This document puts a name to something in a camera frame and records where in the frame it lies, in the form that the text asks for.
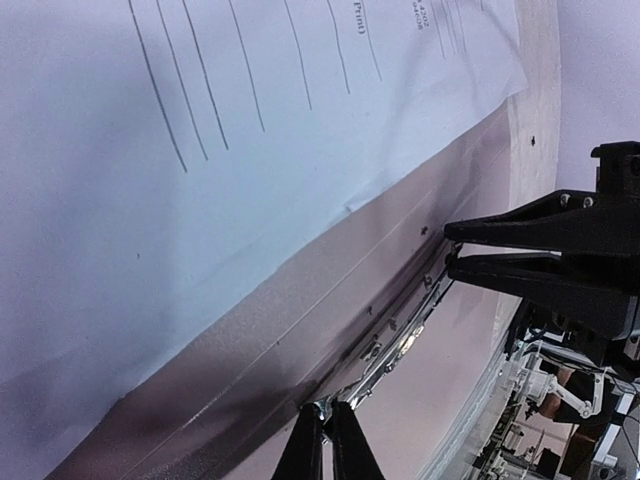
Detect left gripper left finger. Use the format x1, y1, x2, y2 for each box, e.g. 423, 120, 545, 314
271, 403, 323, 480

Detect translucent grey plastic sheet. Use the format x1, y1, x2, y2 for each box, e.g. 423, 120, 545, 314
53, 101, 513, 479

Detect white printed paper sheets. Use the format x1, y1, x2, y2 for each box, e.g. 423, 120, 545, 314
1, 1, 526, 448

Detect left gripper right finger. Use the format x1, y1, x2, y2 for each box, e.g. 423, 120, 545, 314
330, 400, 385, 480

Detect front aluminium rail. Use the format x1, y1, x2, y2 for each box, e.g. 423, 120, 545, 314
417, 294, 520, 479

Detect metal clip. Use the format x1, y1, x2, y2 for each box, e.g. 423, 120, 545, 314
314, 240, 462, 422

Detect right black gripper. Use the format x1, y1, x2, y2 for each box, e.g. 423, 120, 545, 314
443, 141, 639, 340

